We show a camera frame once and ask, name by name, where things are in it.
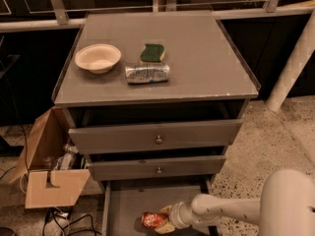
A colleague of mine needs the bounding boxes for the red coke can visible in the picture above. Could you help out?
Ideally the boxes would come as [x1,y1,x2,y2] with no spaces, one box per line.
[141,211,168,229]

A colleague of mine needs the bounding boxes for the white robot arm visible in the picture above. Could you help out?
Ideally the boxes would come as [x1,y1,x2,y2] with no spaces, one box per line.
[156,169,315,236]

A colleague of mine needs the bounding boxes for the grey bottom drawer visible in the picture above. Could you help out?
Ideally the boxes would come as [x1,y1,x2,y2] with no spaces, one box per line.
[101,176,211,236]

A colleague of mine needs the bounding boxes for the grey drawer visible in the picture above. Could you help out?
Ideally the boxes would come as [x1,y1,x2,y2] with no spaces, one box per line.
[101,176,211,236]
[69,119,242,154]
[88,155,225,181]

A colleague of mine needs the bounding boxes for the grey middle drawer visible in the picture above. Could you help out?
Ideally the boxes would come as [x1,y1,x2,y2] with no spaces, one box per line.
[88,155,225,181]

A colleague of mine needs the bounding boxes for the grey drawer cabinet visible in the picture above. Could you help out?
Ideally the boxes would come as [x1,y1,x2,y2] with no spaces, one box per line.
[51,10,262,182]

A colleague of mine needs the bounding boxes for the grey top drawer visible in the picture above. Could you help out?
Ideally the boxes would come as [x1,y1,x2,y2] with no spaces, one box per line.
[69,119,242,154]

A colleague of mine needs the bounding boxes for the silver crushed can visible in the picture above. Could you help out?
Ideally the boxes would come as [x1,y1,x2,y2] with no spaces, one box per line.
[125,63,170,84]

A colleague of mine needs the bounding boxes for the plastic bottles in box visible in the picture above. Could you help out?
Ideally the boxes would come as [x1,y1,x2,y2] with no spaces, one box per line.
[42,144,79,170]

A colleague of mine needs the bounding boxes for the brown cardboard box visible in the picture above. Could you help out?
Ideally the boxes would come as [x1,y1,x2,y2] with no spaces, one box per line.
[11,107,103,208]

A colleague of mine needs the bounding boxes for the green yellow sponge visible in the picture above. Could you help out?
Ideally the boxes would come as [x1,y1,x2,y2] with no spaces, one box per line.
[140,43,165,63]

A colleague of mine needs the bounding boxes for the white paper bowl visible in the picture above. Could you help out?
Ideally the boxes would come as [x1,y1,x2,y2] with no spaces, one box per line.
[75,44,121,74]

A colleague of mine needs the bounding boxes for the metal window railing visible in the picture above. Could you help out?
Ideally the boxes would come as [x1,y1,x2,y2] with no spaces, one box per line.
[0,0,315,32]

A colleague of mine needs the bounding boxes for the black floor cables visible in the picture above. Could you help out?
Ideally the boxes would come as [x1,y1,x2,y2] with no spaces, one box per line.
[40,206,102,236]

